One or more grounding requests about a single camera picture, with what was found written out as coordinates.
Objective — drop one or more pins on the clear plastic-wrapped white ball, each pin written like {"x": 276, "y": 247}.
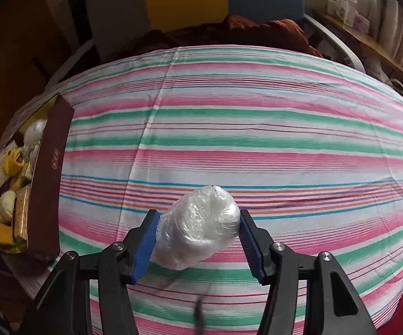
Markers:
{"x": 198, "y": 226}

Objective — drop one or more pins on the yellow sponge block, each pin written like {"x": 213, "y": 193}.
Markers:
{"x": 1, "y": 234}

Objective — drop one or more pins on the wooden desk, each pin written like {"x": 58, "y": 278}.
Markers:
{"x": 369, "y": 42}

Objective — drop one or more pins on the wooden wardrobe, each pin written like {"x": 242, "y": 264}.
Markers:
{"x": 13, "y": 42}

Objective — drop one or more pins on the small white ball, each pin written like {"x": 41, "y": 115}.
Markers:
{"x": 35, "y": 132}

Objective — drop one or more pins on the white bed rail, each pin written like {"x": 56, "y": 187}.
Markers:
{"x": 70, "y": 62}
{"x": 337, "y": 42}

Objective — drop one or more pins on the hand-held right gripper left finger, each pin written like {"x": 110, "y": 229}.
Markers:
{"x": 144, "y": 251}

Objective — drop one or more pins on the striped bed sheet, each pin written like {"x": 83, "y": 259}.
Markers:
{"x": 240, "y": 129}

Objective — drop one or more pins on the yellow mesh bundle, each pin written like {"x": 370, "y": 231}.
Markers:
{"x": 12, "y": 162}

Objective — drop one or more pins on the white bundle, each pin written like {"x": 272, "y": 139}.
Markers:
{"x": 7, "y": 206}

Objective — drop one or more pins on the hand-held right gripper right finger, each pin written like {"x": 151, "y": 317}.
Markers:
{"x": 254, "y": 251}

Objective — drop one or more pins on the patterned curtain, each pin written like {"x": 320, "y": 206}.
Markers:
{"x": 397, "y": 28}

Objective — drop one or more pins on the white boxes on desk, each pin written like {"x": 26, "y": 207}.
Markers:
{"x": 341, "y": 7}

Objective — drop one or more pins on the grey yellow blue headboard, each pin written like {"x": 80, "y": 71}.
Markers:
{"x": 187, "y": 0}

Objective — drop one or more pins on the maroon blanket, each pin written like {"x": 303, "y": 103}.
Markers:
{"x": 250, "y": 33}

